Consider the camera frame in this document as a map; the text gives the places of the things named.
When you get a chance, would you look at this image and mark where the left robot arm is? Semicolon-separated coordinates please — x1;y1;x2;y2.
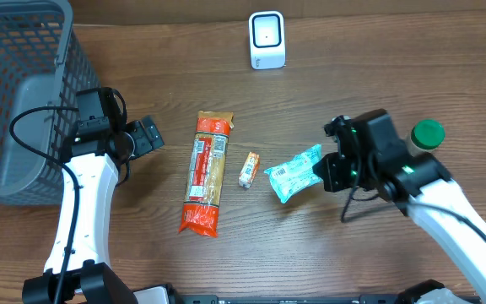
22;87;182;304

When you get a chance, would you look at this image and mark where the orange tissue pack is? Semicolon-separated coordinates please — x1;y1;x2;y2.
238;152;260;189

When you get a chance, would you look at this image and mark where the grey plastic mesh basket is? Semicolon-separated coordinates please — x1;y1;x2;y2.
0;0;100;205

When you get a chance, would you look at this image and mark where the red snack packet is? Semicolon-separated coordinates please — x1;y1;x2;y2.
179;111;234;237

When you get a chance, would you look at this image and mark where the teal wet wipes pack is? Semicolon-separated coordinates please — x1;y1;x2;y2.
264;144;322;204

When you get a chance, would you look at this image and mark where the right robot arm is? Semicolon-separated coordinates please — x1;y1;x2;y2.
313;109;486;303

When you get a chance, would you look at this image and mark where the green lidded jar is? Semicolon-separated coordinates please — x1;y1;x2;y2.
405;119;446;156

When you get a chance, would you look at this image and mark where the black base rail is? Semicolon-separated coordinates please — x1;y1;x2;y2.
182;294;397;304

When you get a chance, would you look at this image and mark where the white barcode scanner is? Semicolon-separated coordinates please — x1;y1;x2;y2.
248;11;286;70

